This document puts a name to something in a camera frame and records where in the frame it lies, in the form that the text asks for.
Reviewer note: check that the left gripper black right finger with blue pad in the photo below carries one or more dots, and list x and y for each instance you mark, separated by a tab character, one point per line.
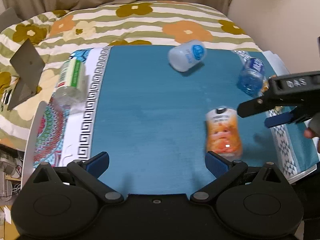
226	174

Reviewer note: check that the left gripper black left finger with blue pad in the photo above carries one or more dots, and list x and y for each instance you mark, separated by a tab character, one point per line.
86	174

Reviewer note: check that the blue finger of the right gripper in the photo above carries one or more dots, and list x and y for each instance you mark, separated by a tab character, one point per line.
277	120

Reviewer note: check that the orange dragon label cup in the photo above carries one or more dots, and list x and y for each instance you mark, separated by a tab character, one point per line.
222	133

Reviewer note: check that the clear yellow label cup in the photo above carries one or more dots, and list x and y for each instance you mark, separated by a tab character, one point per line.
269	99

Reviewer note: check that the blue transparent plastic cup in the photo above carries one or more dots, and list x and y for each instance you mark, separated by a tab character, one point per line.
251	77

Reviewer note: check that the clear green label cup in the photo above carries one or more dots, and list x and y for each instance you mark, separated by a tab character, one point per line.
71	87

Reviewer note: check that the white blue label cup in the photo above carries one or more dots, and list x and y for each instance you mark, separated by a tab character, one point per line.
187	55

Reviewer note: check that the person's hand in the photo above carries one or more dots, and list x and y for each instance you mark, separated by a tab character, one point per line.
310	133

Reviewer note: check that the teal patterned table cloth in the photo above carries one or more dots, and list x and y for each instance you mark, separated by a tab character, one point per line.
170	109

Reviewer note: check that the grey laptop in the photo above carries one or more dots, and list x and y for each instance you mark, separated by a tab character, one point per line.
29	66

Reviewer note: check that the floral striped bed quilt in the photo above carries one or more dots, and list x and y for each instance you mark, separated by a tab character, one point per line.
57	34

